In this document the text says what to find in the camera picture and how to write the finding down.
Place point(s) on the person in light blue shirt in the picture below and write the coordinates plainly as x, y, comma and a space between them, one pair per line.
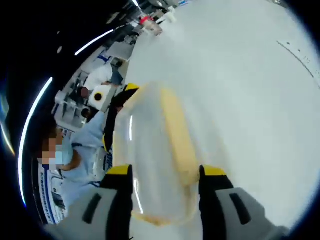
82, 170

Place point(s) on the white chest device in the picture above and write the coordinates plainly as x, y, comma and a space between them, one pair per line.
98, 162

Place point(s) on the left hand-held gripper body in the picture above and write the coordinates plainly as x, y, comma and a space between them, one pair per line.
108, 92

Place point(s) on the clear jar with red lid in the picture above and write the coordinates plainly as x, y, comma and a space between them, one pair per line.
150, 25

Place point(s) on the clear lid with yellow latches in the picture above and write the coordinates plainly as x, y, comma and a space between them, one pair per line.
180, 130

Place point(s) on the blue framed wall board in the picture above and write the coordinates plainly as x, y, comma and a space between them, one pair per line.
103, 56

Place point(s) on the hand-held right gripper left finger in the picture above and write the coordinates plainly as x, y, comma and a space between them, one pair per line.
110, 200

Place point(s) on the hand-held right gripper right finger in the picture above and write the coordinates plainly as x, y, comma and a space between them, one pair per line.
222, 217

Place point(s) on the long ceiling light strip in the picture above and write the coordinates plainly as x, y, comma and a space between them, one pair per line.
95, 42
26, 140

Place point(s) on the white cup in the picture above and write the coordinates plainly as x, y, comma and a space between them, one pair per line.
170, 17

